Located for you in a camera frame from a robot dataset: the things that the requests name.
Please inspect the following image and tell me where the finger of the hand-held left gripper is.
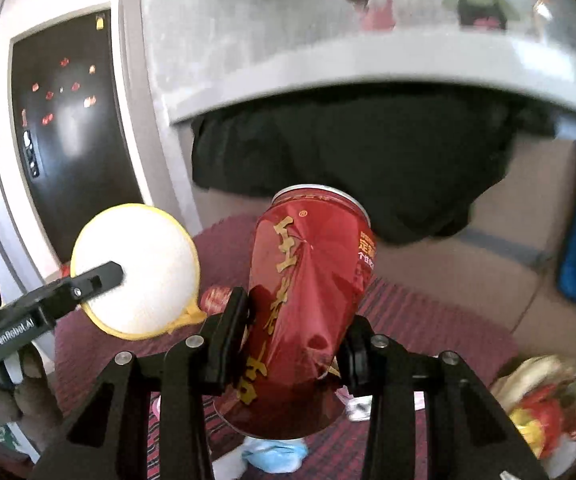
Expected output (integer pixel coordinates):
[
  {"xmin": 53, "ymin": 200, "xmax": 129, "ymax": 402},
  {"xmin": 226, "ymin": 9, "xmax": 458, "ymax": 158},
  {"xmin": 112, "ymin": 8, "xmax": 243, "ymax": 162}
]
[{"xmin": 33, "ymin": 261, "xmax": 125, "ymax": 321}]

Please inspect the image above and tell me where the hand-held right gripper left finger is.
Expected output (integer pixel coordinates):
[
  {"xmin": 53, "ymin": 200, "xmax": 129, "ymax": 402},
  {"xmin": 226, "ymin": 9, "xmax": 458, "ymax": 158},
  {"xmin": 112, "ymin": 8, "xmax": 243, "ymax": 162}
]
[{"xmin": 33, "ymin": 286, "xmax": 253, "ymax": 480}]

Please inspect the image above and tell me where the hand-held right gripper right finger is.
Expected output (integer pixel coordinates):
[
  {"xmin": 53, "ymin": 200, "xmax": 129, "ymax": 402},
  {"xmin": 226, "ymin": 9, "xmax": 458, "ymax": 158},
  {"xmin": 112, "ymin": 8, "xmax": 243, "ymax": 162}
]
[{"xmin": 343, "ymin": 316, "xmax": 551, "ymax": 480}]

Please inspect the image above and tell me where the white round yellow-rimmed lid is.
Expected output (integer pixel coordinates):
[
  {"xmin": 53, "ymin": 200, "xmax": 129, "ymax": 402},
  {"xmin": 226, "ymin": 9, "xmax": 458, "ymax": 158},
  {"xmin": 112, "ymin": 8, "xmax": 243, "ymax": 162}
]
[{"xmin": 69, "ymin": 203, "xmax": 209, "ymax": 341}]

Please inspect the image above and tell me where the red drink can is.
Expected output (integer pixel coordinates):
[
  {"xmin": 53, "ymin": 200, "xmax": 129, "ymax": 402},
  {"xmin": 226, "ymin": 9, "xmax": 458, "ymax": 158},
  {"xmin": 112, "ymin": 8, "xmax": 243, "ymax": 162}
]
[{"xmin": 213, "ymin": 184, "xmax": 379, "ymax": 438}]

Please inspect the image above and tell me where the bin with yellow bag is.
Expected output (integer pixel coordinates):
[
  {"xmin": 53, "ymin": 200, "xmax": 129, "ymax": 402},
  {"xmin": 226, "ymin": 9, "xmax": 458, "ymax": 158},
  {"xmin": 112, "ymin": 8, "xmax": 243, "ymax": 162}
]
[{"xmin": 488, "ymin": 355, "xmax": 576, "ymax": 480}]

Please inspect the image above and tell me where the person's left hand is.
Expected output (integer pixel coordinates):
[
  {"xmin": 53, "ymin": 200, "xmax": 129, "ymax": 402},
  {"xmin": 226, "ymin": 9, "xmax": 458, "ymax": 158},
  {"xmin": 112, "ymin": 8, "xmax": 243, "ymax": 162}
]
[{"xmin": 0, "ymin": 345, "xmax": 64, "ymax": 456}]

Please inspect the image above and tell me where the red gold snack wrapper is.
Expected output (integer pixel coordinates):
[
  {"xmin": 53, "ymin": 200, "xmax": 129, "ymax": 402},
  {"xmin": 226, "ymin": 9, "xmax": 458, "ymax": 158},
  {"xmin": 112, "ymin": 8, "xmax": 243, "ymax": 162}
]
[{"xmin": 200, "ymin": 285, "xmax": 233, "ymax": 313}]

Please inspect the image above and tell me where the red plaid cloth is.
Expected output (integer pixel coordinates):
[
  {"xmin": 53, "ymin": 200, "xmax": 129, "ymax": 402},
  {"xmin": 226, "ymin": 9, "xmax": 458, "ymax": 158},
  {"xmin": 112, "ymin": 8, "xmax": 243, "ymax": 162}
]
[{"xmin": 53, "ymin": 215, "xmax": 518, "ymax": 480}]

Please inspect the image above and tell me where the black door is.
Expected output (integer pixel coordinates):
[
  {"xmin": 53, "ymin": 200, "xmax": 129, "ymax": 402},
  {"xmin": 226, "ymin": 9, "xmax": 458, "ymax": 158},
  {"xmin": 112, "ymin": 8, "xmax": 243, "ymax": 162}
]
[{"xmin": 8, "ymin": 7, "xmax": 146, "ymax": 266}]

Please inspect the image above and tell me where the blue face mask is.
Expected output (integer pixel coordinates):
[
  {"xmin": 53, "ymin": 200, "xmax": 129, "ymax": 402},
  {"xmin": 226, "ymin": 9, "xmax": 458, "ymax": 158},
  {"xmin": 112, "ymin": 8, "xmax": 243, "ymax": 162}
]
[{"xmin": 240, "ymin": 437, "xmax": 309, "ymax": 475}]

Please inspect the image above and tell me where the red plastic bag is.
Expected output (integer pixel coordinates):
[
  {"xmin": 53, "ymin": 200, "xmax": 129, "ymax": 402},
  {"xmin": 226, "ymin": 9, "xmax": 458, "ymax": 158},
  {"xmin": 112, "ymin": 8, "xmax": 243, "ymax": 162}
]
[{"xmin": 510, "ymin": 385, "xmax": 568, "ymax": 456}]

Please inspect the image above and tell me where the black cloth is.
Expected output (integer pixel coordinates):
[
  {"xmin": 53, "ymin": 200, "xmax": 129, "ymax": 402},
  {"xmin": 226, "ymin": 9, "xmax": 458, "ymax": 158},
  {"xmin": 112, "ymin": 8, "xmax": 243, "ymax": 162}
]
[{"xmin": 190, "ymin": 87, "xmax": 558, "ymax": 246}]

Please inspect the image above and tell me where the grey stone counter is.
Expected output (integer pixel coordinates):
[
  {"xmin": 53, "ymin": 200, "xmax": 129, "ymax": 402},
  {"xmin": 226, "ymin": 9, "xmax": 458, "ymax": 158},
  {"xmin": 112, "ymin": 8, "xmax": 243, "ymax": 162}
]
[{"xmin": 160, "ymin": 40, "xmax": 576, "ymax": 128}]

